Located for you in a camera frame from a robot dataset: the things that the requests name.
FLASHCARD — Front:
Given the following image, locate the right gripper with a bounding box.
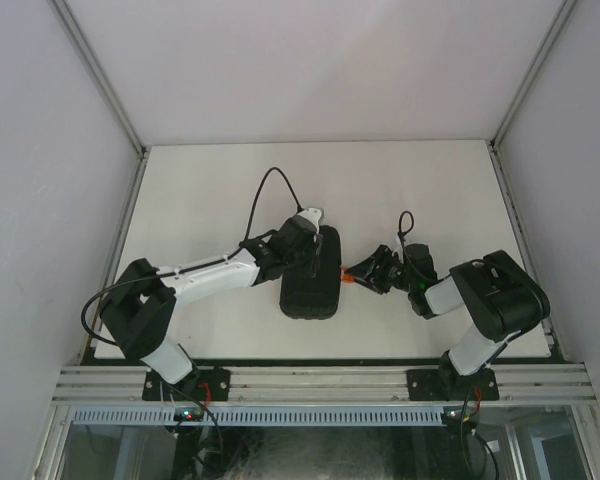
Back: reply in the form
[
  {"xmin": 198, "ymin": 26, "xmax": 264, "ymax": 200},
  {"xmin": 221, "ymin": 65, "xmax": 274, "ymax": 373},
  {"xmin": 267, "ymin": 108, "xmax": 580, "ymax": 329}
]
[{"xmin": 344, "ymin": 244, "xmax": 415, "ymax": 294}]

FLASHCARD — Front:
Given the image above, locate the black plastic tool case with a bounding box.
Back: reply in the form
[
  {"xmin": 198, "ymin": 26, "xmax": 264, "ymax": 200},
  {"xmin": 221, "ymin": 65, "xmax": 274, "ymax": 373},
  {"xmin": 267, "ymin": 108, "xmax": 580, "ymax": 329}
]
[{"xmin": 279, "ymin": 225, "xmax": 342, "ymax": 320}]

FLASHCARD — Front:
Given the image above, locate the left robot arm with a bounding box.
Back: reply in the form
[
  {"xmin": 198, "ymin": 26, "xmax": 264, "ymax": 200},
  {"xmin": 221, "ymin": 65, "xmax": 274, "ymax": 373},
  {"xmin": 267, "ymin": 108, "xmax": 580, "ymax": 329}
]
[{"xmin": 98, "ymin": 207, "xmax": 323, "ymax": 400}]

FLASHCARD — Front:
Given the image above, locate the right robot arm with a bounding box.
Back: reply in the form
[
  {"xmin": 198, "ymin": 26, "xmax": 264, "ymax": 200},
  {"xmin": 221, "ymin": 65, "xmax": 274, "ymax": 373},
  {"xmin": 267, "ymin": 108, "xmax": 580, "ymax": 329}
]
[{"xmin": 344, "ymin": 243, "xmax": 550, "ymax": 400}]

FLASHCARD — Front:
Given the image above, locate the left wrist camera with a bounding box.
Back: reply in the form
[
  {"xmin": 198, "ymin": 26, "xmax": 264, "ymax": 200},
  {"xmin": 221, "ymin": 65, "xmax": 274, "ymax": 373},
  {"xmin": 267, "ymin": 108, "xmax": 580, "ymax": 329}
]
[{"xmin": 295, "ymin": 207, "xmax": 324, "ymax": 233}]

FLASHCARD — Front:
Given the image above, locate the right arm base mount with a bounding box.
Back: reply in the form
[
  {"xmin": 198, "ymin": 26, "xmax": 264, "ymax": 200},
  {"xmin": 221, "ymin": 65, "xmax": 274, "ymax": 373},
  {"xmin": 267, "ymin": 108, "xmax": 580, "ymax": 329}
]
[{"xmin": 406, "ymin": 368, "xmax": 500, "ymax": 402}]

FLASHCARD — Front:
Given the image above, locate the left camera cable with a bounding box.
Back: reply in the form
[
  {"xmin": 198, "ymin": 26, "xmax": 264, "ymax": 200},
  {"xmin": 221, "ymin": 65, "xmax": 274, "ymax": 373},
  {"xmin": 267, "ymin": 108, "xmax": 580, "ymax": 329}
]
[{"xmin": 80, "ymin": 167, "xmax": 304, "ymax": 346}]

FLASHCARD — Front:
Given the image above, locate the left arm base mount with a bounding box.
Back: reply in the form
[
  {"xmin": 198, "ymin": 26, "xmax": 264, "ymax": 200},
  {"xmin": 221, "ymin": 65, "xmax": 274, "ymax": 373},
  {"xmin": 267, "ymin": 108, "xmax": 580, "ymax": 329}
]
[{"xmin": 142, "ymin": 367, "xmax": 231, "ymax": 403}]

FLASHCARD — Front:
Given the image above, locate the blue slotted cable duct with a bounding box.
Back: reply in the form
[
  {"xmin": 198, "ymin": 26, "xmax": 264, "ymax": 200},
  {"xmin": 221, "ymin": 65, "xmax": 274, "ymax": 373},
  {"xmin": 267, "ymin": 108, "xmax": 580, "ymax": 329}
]
[{"xmin": 73, "ymin": 405, "xmax": 445, "ymax": 427}]

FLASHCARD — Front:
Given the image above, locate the aluminium frame rail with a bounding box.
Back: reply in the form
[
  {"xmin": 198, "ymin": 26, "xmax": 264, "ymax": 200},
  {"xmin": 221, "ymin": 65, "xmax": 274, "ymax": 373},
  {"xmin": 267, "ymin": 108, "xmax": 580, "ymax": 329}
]
[{"xmin": 52, "ymin": 364, "xmax": 596, "ymax": 406}]

